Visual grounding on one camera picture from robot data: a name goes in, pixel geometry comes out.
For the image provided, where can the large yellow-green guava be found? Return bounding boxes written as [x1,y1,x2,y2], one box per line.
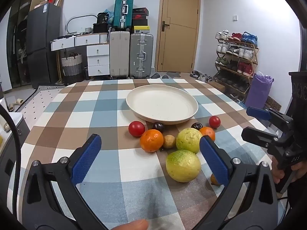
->
[166,150,201,183]

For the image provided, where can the wooden shoe rack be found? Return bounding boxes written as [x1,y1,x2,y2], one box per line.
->
[213,32,260,99]

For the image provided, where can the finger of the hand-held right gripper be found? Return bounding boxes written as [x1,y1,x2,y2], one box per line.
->
[247,106,294,135]
[241,126,289,157]

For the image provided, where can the small red tomato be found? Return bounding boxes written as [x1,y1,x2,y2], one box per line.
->
[209,116,221,128]

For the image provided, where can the beige suitcase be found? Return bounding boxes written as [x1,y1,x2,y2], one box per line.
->
[109,31,130,78]

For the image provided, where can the teal suitcase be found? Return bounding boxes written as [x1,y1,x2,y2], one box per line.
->
[113,0,134,30]

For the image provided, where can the cardboard boxes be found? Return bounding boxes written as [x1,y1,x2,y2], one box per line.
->
[30,0,66,11]

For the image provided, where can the small orange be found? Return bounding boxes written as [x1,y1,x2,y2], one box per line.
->
[199,126,215,141]

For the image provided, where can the brown patterned doormat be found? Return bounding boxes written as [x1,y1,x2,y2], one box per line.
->
[265,96,281,111]

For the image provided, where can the white drawer desk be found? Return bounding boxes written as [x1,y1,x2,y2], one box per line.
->
[50,33,111,77]

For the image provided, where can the thick black cable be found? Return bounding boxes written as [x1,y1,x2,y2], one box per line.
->
[0,105,23,221]

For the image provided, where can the cream round plate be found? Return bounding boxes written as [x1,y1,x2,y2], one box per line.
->
[126,85,199,125]

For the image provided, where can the large red tomato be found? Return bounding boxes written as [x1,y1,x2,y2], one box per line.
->
[128,121,146,137]

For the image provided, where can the large orange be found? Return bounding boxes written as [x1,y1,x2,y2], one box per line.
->
[140,129,164,152]

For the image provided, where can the dark grey fridge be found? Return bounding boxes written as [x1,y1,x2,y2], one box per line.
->
[26,3,61,88]

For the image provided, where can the wooden door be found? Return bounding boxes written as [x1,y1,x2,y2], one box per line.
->
[155,0,201,73]

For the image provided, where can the dark wardrobe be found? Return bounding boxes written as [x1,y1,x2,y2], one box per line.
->
[6,0,31,89]

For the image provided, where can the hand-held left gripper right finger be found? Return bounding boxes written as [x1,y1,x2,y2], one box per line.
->
[192,135,280,230]

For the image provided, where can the rows of assorted shoes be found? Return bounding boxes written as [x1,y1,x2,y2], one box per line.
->
[215,30,258,94]

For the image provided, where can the person's left hand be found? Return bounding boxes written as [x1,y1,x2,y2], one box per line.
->
[111,219,149,230]

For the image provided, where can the sneakers on floor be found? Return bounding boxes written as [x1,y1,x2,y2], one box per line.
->
[190,71,214,82]

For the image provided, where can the thin black cable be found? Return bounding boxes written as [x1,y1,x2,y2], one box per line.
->
[277,195,291,212]

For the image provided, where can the white dotted rug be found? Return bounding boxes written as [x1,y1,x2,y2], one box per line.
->
[14,85,66,130]

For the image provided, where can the oval metal frame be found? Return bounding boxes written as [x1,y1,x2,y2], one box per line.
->
[66,14,97,35]

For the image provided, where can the black printed packet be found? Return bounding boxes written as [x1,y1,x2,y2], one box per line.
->
[97,12,109,24]

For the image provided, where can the person's right hand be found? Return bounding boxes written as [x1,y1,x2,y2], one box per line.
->
[272,155,307,185]

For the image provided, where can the blue plastic bag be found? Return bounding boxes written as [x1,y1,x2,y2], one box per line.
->
[103,8,116,25]

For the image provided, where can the small yellow-green guava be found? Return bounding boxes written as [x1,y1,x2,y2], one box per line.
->
[176,128,203,154]

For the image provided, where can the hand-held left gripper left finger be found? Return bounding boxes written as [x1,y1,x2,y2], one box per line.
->
[21,134,108,230]

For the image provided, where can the purple bag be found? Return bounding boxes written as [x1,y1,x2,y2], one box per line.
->
[245,72,274,109]

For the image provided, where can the beige slippers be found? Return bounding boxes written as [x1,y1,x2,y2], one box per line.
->
[7,98,24,112]

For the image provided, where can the woven laundry basket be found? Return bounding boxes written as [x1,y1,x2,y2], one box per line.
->
[61,53,83,84]

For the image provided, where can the silver suitcase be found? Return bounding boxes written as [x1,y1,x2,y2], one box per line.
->
[130,32,154,79]

